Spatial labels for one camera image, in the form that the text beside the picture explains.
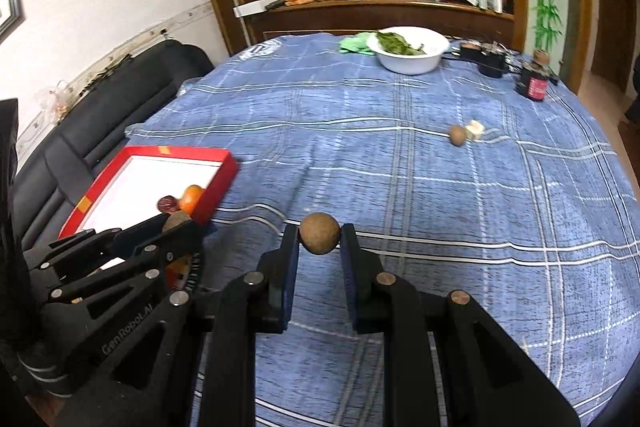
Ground black round charger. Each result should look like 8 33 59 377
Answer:
477 49 508 78

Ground dark picture frame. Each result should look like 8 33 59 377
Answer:
0 0 26 45

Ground large orange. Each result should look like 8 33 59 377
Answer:
179 184 206 216

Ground dark bottle with red label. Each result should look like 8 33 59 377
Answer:
517 48 551 102

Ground white bowl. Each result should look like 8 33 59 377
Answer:
366 26 451 75

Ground green cloth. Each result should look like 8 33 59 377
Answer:
339 32 376 55

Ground white flat box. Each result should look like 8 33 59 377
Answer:
233 0 273 18

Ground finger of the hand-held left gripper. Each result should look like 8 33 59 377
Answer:
24 213 206 281
46 248 169 324

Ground blue plaid tablecloth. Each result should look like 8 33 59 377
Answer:
122 32 640 427

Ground green leafy vegetables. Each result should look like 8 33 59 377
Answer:
376 31 428 56

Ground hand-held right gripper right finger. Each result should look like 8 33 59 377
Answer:
340 224 582 427

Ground crumpled plastic bag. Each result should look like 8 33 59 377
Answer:
37 79 76 122

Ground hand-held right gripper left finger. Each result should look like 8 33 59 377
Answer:
55 223 302 427

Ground black sofa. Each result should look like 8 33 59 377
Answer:
10 39 216 253

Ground brown wooden door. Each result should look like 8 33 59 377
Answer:
595 0 638 95

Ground red shallow box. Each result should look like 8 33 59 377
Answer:
57 145 239 243

